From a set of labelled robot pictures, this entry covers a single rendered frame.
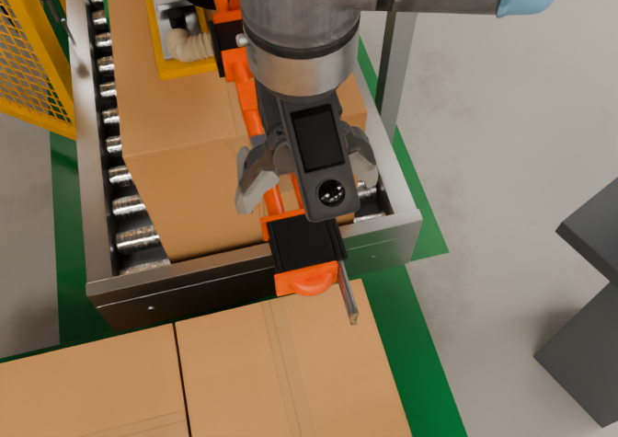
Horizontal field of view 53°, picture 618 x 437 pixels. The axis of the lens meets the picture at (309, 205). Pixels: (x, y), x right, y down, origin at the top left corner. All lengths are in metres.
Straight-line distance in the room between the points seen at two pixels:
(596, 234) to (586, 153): 1.13
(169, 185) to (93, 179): 0.39
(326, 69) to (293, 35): 0.05
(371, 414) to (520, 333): 0.82
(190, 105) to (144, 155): 0.12
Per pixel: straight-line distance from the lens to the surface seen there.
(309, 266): 0.71
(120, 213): 1.45
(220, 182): 1.10
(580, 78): 2.57
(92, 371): 1.31
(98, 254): 1.35
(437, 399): 1.82
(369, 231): 1.29
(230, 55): 0.90
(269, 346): 1.26
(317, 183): 0.52
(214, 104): 1.04
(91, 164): 1.47
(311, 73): 0.47
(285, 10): 0.43
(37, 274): 2.08
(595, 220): 1.25
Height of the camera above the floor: 1.74
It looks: 59 degrees down
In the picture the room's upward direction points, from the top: straight up
